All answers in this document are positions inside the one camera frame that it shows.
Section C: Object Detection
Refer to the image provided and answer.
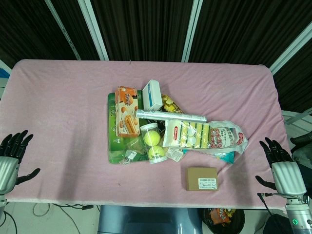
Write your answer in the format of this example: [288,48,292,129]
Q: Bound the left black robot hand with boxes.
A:
[0,130,41,195]

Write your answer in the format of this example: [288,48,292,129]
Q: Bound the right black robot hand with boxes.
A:
[255,137,307,197]

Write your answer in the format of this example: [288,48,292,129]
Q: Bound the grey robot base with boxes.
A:
[97,205,203,234]

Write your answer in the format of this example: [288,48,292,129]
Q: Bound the brown paper box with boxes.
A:
[186,167,219,192]

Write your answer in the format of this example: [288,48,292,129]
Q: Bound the orange biscuit box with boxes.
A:
[115,86,141,138]

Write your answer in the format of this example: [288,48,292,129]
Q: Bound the white and blue box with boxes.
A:
[142,79,163,111]

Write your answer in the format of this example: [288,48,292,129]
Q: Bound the white red-print plastic bag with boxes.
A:
[208,120,249,155]

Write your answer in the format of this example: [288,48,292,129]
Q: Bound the teal tissue pack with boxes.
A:
[182,149,236,164]

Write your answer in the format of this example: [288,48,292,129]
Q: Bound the pink table cloth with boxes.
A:
[0,59,293,209]

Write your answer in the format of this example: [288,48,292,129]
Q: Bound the black bin with snack bags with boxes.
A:
[203,208,245,234]

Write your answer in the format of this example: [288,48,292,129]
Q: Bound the green flat package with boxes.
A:
[107,90,149,164]

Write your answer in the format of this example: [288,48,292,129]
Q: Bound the yellow sponge pack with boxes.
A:
[162,119,212,150]

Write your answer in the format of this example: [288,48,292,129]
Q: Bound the small clear plastic packet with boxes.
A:
[165,147,184,162]

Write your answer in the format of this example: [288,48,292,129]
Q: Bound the small clear wrapper with label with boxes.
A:
[119,149,138,166]

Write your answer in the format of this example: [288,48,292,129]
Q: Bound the silver foil roll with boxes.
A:
[136,109,208,123]

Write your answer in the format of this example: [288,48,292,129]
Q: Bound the yellow snack packet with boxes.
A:
[161,94,185,114]

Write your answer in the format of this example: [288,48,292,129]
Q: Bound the clear tennis ball tube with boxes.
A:
[139,123,168,164]

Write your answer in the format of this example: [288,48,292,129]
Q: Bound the black cable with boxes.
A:
[257,192,288,217]

